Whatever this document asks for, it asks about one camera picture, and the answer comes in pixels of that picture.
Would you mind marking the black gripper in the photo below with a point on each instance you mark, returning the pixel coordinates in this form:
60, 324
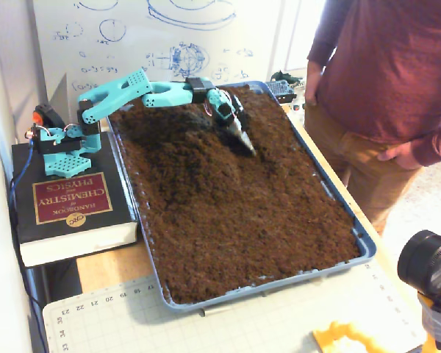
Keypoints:
238, 124

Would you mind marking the brown soil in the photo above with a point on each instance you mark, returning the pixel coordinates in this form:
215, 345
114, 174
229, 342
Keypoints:
224, 220

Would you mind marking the person left forearm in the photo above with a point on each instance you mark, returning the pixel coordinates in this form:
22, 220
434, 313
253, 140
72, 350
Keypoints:
439, 143

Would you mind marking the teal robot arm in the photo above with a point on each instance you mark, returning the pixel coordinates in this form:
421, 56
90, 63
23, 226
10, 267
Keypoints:
114, 92

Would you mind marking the person right forearm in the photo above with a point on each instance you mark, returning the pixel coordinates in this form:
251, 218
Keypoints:
318, 51

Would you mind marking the person right hand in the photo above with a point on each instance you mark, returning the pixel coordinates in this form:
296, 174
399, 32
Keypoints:
312, 88

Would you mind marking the person left hand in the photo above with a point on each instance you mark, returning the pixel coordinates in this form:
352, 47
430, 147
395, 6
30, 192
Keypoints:
402, 156

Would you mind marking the white printed bag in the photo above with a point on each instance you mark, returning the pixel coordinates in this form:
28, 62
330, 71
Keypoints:
297, 106

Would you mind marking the green object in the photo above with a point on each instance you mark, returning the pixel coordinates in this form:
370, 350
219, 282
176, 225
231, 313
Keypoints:
279, 76

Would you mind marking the whiteboard with blue drawings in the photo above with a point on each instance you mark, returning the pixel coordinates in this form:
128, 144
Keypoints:
169, 36

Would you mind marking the person in maroon shirt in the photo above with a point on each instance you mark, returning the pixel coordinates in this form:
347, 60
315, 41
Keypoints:
389, 55

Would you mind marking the blue plastic tray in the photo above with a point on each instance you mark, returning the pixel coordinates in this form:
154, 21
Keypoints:
367, 253

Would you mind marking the grey metal bar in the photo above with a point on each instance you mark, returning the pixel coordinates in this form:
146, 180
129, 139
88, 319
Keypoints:
217, 311

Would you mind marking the black chemistry physics handbook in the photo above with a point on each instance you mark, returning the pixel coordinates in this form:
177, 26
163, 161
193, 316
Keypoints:
73, 198

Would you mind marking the black device with orange cap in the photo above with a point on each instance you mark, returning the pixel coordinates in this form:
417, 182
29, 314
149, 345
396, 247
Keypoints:
51, 115

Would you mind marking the grey gridded cutting mat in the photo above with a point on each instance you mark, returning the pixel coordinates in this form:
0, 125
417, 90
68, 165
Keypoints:
206, 331

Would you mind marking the yellow plastic part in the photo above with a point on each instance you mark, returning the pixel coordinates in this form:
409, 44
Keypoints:
327, 336

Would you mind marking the black webcam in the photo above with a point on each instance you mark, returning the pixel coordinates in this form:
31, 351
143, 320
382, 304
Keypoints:
426, 261

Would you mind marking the yellow taped camera stand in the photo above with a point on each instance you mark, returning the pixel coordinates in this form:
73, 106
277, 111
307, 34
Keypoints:
437, 323

